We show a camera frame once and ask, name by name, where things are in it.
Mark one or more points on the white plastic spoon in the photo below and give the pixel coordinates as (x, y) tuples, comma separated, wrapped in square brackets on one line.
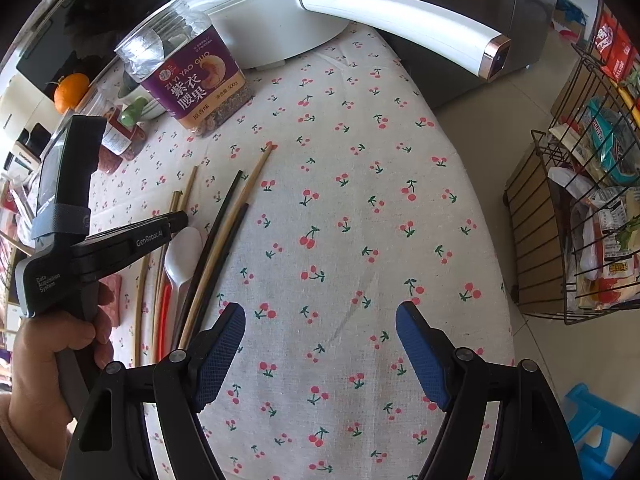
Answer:
[(182, 255)]

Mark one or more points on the black glass oven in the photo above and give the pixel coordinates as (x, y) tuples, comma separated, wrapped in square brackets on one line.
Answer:
[(90, 15)]

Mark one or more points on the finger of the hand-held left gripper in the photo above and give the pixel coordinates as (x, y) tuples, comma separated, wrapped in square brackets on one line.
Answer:
[(176, 220)]

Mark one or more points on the person's left hand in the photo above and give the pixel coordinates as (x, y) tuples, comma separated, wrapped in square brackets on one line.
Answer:
[(40, 360)]

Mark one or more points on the clear jar white label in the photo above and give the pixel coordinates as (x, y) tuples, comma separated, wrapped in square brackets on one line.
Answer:
[(120, 137)]

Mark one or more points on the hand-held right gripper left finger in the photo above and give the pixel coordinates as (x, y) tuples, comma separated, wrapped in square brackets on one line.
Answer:
[(220, 355)]

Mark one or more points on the blue plastic stool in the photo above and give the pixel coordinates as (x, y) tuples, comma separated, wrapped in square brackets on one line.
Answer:
[(590, 420)]

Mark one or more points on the orange fruit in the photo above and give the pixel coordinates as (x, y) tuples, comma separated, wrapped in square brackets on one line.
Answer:
[(71, 92)]

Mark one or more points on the small green ornament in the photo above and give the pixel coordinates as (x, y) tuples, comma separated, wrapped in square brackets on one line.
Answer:
[(131, 112)]

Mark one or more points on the cream white appliance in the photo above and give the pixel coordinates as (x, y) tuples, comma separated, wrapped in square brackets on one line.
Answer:
[(25, 105)]

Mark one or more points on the clear jar purple label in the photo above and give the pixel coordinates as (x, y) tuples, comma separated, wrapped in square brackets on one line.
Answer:
[(195, 75)]

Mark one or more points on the black chopstick gold band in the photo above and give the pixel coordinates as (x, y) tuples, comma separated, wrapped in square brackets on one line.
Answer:
[(222, 220)]

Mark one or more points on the white electric pot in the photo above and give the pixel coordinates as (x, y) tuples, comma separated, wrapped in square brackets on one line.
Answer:
[(260, 10)]

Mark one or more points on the cherry printed tablecloth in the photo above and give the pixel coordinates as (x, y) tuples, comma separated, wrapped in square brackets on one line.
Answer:
[(350, 210)]

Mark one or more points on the green squash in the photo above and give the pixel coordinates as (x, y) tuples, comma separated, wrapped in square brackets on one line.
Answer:
[(127, 85)]

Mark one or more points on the person's left forearm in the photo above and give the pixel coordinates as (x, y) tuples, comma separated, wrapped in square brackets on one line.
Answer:
[(25, 450)]

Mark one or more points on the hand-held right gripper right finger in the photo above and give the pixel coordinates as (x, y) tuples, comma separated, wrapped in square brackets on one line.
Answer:
[(420, 355)]

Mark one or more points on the brown wooden chopstick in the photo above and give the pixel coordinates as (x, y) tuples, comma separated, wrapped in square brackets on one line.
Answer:
[(256, 178), (249, 191)]

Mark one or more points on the red plastic spoon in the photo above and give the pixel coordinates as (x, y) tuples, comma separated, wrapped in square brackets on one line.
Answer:
[(161, 315)]

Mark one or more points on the white bowl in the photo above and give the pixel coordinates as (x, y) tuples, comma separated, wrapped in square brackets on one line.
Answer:
[(150, 107)]

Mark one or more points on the pile of snack packets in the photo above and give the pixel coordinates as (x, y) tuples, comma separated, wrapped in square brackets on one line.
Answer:
[(610, 220)]

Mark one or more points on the silver refrigerator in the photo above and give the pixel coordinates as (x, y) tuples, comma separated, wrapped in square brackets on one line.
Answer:
[(450, 20)]

